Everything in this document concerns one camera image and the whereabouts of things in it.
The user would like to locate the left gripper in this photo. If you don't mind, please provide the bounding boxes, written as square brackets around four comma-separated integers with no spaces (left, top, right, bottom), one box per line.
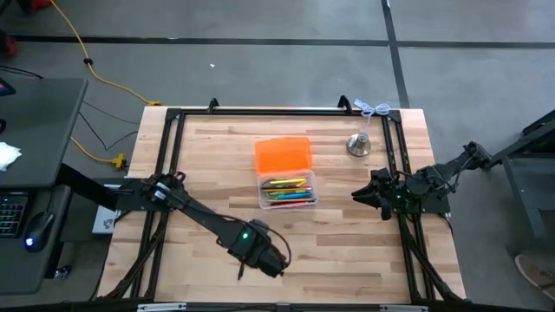
[229,219,290,279]

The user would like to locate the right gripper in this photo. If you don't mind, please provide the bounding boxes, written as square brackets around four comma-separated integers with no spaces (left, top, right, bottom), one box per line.
[351,167,402,222]

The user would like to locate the pink pencil with blue tip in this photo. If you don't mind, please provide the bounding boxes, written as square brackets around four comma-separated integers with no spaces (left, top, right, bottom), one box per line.
[267,201,317,210]

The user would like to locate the clear box with orange lid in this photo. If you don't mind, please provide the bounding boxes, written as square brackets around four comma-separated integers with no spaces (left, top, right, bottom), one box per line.
[254,136,319,211]

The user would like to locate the white box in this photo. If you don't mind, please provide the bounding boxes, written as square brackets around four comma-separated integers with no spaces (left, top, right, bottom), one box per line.
[91,205,123,236]

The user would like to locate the dark metal cart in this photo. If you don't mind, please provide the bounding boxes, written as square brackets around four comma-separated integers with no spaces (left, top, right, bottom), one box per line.
[479,110,555,252]

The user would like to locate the person's light shoe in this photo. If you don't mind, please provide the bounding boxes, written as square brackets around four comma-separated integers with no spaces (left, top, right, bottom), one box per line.
[514,254,555,291]

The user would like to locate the black computer mouse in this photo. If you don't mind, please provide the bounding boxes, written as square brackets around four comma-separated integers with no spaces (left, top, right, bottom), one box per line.
[23,211,56,253]

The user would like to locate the backlit keyboard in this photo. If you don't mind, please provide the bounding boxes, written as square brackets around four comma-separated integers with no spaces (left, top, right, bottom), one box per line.
[0,193,28,238]

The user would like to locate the grey desk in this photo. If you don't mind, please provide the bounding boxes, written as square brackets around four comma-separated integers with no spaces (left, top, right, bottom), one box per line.
[0,77,90,296]

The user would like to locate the white tissue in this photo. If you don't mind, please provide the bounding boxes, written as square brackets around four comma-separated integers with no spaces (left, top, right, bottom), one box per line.
[0,141,23,172]

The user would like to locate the white cable bundle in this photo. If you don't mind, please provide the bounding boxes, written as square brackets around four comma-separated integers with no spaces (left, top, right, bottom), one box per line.
[353,98,391,119]

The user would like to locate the silver bracket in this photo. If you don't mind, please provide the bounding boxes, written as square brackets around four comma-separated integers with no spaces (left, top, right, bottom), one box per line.
[137,302,187,312]
[380,304,429,312]

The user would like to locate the black aluminium rig frame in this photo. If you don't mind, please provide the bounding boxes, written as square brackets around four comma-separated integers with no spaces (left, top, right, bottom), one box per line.
[93,94,468,304]

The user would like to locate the yellow cable with plug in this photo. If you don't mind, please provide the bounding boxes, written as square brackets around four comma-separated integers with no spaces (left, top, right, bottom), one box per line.
[70,136,127,170]

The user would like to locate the yellow extension cable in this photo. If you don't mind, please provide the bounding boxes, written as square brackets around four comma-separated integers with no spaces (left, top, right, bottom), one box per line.
[48,0,162,107]

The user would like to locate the thin black cable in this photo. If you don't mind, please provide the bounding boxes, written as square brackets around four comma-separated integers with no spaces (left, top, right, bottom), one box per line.
[78,111,139,152]
[82,101,140,126]

